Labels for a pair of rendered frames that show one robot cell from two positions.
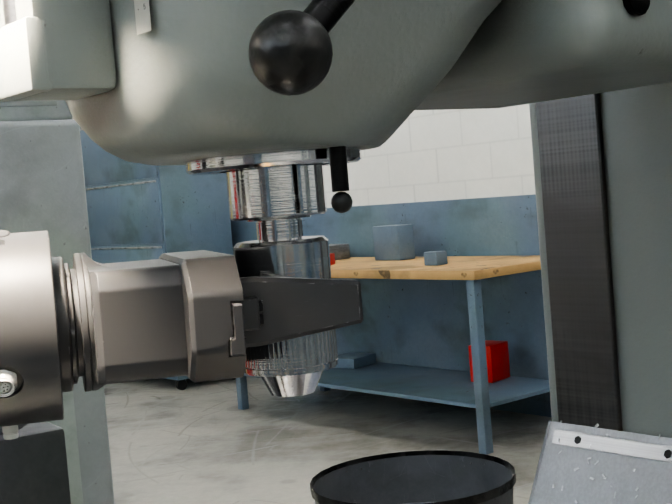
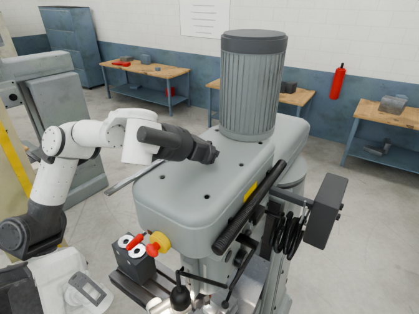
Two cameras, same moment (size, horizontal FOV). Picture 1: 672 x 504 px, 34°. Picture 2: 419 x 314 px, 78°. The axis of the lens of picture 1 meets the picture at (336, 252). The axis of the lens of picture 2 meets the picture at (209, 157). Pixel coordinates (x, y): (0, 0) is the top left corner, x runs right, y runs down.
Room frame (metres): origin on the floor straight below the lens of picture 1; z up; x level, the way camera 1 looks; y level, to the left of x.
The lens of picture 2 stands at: (-0.06, 0.22, 2.31)
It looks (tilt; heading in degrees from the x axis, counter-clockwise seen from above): 33 degrees down; 342
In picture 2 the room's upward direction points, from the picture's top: straight up
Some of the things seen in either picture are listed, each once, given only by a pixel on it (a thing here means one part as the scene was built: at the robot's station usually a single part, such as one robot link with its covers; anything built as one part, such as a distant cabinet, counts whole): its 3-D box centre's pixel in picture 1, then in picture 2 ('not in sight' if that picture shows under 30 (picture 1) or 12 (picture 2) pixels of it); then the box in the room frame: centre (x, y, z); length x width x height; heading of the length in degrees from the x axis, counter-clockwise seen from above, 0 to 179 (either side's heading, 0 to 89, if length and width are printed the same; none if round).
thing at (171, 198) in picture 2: not in sight; (211, 179); (0.55, 0.01, 1.81); 0.47 x 0.26 x 0.16; 128
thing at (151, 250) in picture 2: not in sight; (153, 248); (0.39, 0.23, 1.76); 0.04 x 0.03 x 0.04; 38
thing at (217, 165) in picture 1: (273, 159); not in sight; (0.54, 0.03, 1.31); 0.09 x 0.09 x 0.01
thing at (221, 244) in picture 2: not in sight; (255, 197); (0.45, -0.09, 1.79); 0.45 x 0.04 x 0.04; 128
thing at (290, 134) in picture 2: not in sight; (265, 152); (0.85, -0.37, 1.66); 0.80 x 0.23 x 0.20; 128
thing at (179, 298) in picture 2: not in sight; (179, 295); (0.42, 0.17, 1.45); 0.07 x 0.07 x 0.06
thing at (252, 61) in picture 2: not in sight; (249, 85); (0.70, -0.17, 2.05); 0.20 x 0.20 x 0.32
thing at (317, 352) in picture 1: (286, 315); not in sight; (0.54, 0.03, 1.23); 0.05 x 0.05 x 0.06
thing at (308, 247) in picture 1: (281, 249); not in sight; (0.54, 0.03, 1.26); 0.05 x 0.05 x 0.01
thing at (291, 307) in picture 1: (298, 307); not in sight; (0.51, 0.02, 1.24); 0.06 x 0.02 x 0.03; 105
